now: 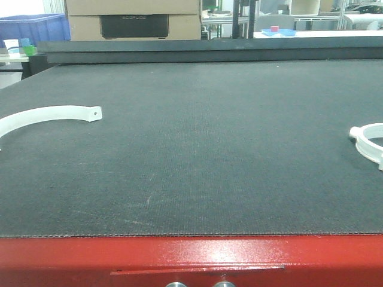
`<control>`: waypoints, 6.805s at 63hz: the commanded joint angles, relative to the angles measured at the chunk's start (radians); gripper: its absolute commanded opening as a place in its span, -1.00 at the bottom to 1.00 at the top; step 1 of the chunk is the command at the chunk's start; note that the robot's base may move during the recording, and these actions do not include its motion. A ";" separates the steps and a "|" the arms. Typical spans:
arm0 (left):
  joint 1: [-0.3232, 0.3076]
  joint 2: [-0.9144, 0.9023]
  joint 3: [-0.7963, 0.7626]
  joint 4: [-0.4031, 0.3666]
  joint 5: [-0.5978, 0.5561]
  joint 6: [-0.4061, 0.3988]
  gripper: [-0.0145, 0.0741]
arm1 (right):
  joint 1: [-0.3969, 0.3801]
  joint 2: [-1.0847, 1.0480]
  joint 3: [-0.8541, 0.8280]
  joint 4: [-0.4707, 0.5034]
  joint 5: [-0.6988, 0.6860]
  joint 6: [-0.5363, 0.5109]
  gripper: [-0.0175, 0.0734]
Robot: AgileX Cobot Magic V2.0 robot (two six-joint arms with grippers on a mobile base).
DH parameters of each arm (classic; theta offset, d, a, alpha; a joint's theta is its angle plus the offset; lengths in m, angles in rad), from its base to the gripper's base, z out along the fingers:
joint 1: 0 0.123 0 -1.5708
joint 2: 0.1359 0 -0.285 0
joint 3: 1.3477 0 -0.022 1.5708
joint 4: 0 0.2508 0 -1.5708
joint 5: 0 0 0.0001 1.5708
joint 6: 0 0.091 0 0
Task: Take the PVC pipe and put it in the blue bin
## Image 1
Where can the white PVC pipe ring clamp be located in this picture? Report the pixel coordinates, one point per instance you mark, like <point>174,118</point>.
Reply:
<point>363,143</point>

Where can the white curved PVC clamp half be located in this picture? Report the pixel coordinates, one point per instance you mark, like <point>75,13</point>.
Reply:
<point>49,113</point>

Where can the red metal robot base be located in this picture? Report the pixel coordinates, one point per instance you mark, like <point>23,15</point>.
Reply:
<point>348,260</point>

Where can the dark grey table mat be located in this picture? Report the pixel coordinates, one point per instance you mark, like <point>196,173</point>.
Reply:
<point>194,149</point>

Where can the blue tray on far table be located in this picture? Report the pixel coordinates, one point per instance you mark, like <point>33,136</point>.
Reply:
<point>279,33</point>

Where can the cardboard box with black print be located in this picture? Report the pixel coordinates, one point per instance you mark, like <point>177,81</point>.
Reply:
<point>134,20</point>

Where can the dark grey raised board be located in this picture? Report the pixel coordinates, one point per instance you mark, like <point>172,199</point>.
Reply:
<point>224,50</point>

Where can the blue plastic crate background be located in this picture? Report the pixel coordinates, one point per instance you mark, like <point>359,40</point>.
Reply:
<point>38,27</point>

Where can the green small cube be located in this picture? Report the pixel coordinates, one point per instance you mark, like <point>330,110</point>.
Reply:
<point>30,50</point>

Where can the light blue small cube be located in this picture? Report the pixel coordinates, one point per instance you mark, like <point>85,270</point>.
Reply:
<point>25,42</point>

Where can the white paper cup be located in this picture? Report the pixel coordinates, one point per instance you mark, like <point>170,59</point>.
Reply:
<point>13,48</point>

